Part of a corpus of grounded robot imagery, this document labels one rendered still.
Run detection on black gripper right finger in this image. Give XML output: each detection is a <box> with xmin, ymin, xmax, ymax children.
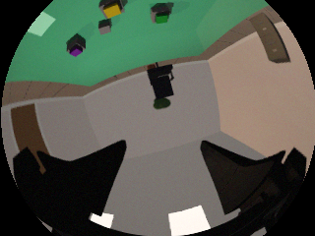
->
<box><xmin>201</xmin><ymin>141</ymin><xmax>286</xmax><ymax>215</ymax></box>

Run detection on green button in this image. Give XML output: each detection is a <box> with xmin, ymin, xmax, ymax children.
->
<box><xmin>150</xmin><ymin>7</ymin><xmax>169</xmax><ymax>24</ymax></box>

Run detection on yellow button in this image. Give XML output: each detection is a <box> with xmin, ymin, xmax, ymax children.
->
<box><xmin>98</xmin><ymin>0</ymin><xmax>125</xmax><ymax>19</ymax></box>

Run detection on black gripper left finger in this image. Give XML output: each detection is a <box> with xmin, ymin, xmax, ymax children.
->
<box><xmin>36</xmin><ymin>139</ymin><xmax>126</xmax><ymax>216</ymax></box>

